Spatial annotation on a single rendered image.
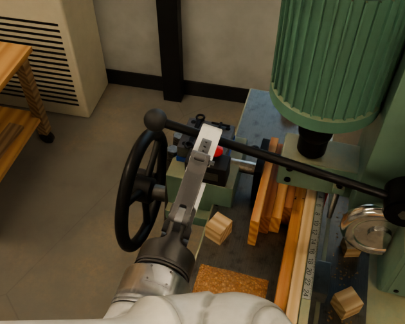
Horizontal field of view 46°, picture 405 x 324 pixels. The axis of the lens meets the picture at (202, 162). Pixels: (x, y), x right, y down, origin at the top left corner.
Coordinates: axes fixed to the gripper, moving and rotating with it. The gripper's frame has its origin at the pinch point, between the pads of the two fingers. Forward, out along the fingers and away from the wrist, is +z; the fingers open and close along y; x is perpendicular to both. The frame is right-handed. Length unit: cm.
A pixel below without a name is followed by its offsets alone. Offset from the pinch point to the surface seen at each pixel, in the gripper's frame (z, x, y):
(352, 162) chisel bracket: 12.8, -24.6, -2.9
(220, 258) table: -3.9, -8.1, -20.2
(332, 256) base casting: 8.4, -30.6, -26.4
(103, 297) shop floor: 18, 23, -118
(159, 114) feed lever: -0.2, 7.9, 7.5
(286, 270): -5.4, -19.1, -14.2
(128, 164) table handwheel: 9.3, 14.7, -19.7
